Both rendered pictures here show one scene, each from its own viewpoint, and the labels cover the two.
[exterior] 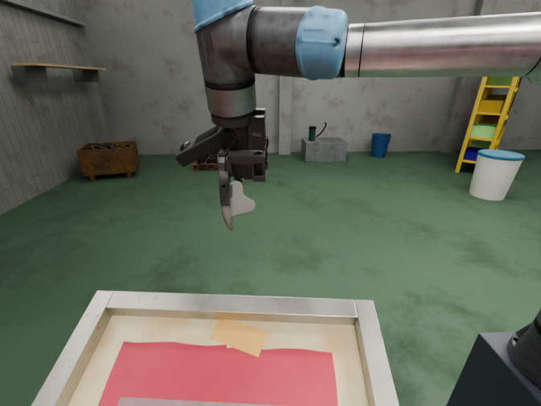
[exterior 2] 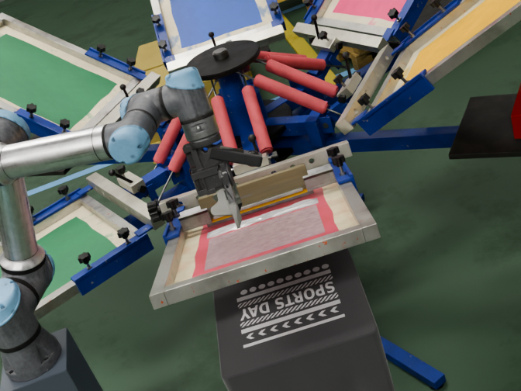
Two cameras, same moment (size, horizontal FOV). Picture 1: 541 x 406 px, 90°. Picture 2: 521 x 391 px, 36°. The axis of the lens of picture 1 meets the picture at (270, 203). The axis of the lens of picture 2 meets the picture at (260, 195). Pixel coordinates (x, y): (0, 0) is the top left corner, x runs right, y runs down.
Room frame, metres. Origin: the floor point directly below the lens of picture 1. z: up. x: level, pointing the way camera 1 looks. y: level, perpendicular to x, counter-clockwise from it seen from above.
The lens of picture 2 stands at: (2.03, 0.16, 2.42)
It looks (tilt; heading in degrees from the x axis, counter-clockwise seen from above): 30 degrees down; 181
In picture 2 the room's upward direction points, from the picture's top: 20 degrees counter-clockwise
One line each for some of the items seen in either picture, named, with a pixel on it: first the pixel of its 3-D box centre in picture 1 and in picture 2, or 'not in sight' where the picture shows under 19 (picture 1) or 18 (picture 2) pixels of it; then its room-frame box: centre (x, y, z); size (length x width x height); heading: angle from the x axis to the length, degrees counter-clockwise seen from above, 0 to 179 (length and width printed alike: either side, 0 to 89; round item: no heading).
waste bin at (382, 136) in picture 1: (380, 144); not in sight; (6.65, -2.72, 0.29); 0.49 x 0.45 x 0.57; 93
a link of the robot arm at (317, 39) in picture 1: (301, 45); (146, 112); (0.41, -0.04, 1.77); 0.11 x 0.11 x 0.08; 72
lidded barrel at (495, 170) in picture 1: (493, 175); not in sight; (4.11, -3.56, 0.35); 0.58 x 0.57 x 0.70; 91
